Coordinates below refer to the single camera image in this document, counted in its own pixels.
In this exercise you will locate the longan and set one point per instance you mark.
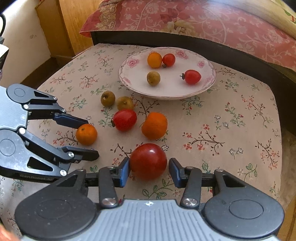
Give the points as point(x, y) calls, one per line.
point(124, 102)
point(107, 99)
point(153, 78)

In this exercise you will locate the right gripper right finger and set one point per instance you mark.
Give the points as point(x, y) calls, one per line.
point(189, 178)

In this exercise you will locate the floral white plate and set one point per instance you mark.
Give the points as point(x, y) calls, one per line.
point(167, 73)

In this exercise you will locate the wooden cabinet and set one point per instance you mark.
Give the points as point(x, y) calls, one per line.
point(61, 22)

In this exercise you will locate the red cherry tomato back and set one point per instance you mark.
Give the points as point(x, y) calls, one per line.
point(124, 120)

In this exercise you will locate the red cherry tomato front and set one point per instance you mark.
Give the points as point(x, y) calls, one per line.
point(191, 77)

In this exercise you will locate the small mandarin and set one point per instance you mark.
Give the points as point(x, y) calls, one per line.
point(155, 126)
point(86, 134)

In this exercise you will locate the pink floral blanket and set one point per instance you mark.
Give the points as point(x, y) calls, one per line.
point(208, 20)

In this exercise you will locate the orange cherry tomato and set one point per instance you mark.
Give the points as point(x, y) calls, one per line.
point(154, 60)

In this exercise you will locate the yellow green floral quilt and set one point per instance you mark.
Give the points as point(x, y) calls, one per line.
point(277, 13)

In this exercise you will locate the large red tomato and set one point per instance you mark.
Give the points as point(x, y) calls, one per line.
point(148, 162)

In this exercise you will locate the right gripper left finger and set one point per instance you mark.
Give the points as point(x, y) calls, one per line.
point(110, 178)

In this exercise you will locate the floral tablecloth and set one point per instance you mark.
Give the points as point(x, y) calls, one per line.
point(233, 125)

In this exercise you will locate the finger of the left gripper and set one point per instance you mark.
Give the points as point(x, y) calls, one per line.
point(37, 158)
point(60, 115)

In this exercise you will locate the red cherry tomato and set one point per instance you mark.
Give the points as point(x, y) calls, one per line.
point(124, 120)
point(168, 60)
point(191, 77)

